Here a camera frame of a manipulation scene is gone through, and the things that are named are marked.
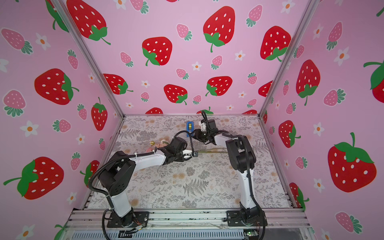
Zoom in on artificial pink flower bouquet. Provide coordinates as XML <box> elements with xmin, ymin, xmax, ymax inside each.
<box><xmin>146</xmin><ymin>141</ymin><xmax>228</xmax><ymax>153</ymax></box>

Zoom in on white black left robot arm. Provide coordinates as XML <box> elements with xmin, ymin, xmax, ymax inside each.
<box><xmin>93</xmin><ymin>137</ymin><xmax>198</xmax><ymax>228</ymax></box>

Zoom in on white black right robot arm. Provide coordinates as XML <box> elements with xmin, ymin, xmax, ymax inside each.
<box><xmin>194</xmin><ymin>120</ymin><xmax>268</xmax><ymax>228</ymax></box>

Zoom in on blue tape dispenser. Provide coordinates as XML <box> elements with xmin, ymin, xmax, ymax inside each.
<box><xmin>186</xmin><ymin>121</ymin><xmax>195</xmax><ymax>137</ymax></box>

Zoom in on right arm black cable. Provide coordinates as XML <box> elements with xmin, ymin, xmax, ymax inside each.
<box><xmin>200</xmin><ymin>110</ymin><xmax>266</xmax><ymax>240</ymax></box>

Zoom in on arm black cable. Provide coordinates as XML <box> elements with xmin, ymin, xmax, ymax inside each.
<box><xmin>200</xmin><ymin>110</ymin><xmax>266</xmax><ymax>240</ymax></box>
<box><xmin>87</xmin><ymin>130</ymin><xmax>194</xmax><ymax>240</ymax></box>

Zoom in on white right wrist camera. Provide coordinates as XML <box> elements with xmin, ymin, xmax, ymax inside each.
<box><xmin>199</xmin><ymin>120</ymin><xmax>208</xmax><ymax>132</ymax></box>

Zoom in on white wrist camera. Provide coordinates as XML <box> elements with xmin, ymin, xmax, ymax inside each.
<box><xmin>182</xmin><ymin>150</ymin><xmax>195</xmax><ymax>161</ymax></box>
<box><xmin>199</xmin><ymin>120</ymin><xmax>208</xmax><ymax>132</ymax></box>

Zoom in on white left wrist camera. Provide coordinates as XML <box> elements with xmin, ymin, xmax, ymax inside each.
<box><xmin>182</xmin><ymin>150</ymin><xmax>195</xmax><ymax>161</ymax></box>

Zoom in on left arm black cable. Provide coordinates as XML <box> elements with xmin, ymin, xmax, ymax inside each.
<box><xmin>87</xmin><ymin>130</ymin><xmax>194</xmax><ymax>240</ymax></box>

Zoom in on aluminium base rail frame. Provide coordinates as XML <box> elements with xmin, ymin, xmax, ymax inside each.
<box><xmin>56</xmin><ymin>209</ymin><xmax>316</xmax><ymax>240</ymax></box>

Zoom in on aluminium corner post right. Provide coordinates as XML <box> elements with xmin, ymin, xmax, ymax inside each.
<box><xmin>259</xmin><ymin>0</ymin><xmax>320</xmax><ymax>119</ymax></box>

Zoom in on aluminium corner post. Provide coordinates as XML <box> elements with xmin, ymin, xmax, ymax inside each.
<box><xmin>259</xmin><ymin>0</ymin><xmax>320</xmax><ymax>119</ymax></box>
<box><xmin>52</xmin><ymin>0</ymin><xmax>125</xmax><ymax>119</ymax></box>

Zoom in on aluminium corner post left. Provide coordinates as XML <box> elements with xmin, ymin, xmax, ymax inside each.
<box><xmin>52</xmin><ymin>0</ymin><xmax>125</xmax><ymax>119</ymax></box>

